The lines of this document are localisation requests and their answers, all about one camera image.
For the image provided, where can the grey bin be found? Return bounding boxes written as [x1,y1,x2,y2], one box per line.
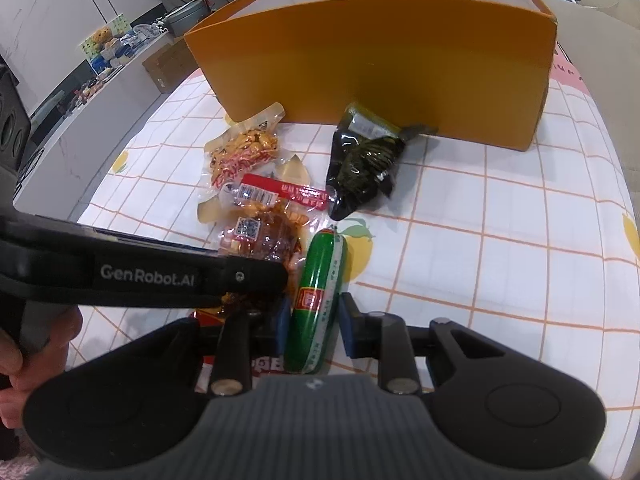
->
[164,0,217,38]

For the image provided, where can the checked tablecloth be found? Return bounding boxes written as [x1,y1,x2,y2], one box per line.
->
[75,45,640,476]

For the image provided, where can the person's left hand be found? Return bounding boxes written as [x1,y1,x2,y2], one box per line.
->
[0,304,84,429]

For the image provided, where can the green sausage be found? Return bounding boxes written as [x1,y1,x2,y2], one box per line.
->
[285,228,349,375]

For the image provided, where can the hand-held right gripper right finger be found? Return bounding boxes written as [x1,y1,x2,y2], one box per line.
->
[339,292,506,396]

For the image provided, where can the dark seaweed packet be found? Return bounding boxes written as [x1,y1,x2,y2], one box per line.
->
[325,102,437,221]

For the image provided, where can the white low cabinet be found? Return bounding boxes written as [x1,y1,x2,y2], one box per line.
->
[14,35,201,223]

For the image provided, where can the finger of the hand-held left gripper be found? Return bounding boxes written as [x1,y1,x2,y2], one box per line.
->
[200,255,290,307]

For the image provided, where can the brown cardboard box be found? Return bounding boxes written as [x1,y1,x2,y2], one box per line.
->
[142,42,193,94]

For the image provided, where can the clear packet of brown snack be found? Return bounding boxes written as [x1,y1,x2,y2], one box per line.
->
[218,200,309,311]

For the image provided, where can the red label snack packet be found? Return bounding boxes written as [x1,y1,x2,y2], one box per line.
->
[197,152,329,226]

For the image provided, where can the plush toy picture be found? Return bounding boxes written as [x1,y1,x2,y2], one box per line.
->
[80,12,133,72]

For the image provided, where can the beige sofa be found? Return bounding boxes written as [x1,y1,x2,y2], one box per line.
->
[510,0,640,161]

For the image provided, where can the white charging cable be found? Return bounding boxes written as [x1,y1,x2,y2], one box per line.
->
[570,0,623,13]

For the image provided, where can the clear packet of orange snack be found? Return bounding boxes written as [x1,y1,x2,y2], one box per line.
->
[202,102,287,192]

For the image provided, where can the orange cardboard box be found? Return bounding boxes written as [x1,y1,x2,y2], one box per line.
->
[184,0,558,152]

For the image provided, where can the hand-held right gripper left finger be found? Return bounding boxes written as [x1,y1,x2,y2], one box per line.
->
[145,297,293,397]

